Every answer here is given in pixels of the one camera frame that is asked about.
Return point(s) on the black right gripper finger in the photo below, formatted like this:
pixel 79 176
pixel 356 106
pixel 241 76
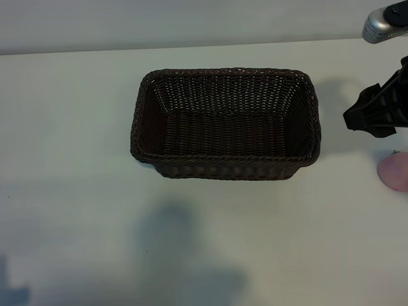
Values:
pixel 382 132
pixel 382 110

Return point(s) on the pink peach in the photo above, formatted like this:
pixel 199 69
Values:
pixel 395 173

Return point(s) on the dark brown wicker basket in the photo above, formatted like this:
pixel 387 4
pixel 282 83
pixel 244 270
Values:
pixel 223 134

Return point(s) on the silver and black right robot arm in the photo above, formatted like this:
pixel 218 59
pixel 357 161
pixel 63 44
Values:
pixel 379 22

